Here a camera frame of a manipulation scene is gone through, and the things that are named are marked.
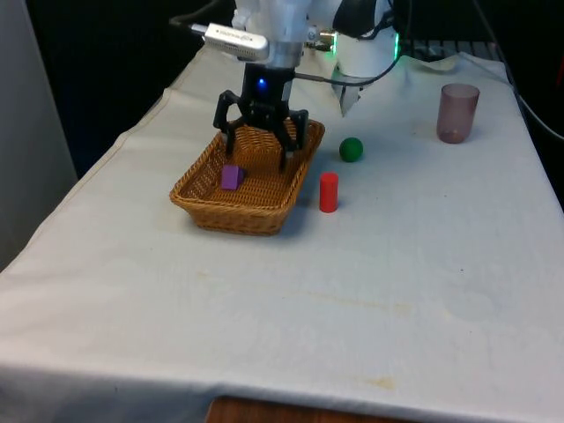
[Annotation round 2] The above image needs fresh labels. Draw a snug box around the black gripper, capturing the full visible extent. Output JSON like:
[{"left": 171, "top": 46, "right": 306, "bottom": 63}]
[{"left": 212, "top": 63, "right": 309, "bottom": 173}]

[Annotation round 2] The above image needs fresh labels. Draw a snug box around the purple triangular block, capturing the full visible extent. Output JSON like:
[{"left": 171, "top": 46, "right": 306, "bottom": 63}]
[{"left": 220, "top": 164, "right": 246, "bottom": 191}]

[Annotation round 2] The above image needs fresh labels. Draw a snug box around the brown wicker basket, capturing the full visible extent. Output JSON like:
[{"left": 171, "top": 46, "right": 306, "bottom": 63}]
[{"left": 169, "top": 117, "right": 326, "bottom": 236}]

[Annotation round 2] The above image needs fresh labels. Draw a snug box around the red cylinder block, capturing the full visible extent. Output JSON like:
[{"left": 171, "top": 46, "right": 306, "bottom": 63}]
[{"left": 319, "top": 172, "right": 340, "bottom": 213}]

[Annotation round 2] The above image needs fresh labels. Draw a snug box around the green ball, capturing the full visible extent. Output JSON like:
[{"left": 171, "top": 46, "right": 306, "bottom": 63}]
[{"left": 338, "top": 137, "right": 365, "bottom": 163}]

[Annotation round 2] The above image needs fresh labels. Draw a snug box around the see-through pink cup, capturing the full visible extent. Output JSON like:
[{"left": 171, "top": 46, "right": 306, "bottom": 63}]
[{"left": 436, "top": 83, "right": 480, "bottom": 145}]

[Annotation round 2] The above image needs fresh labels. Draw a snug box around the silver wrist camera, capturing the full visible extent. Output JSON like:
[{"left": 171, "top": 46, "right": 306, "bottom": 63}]
[{"left": 190, "top": 22, "right": 271, "bottom": 63}]

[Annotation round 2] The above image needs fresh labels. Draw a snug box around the black cable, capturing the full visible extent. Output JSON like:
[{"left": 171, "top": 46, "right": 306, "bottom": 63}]
[
  {"left": 169, "top": 0, "right": 230, "bottom": 32},
  {"left": 293, "top": 26, "right": 413, "bottom": 87},
  {"left": 471, "top": 0, "right": 564, "bottom": 141}
]

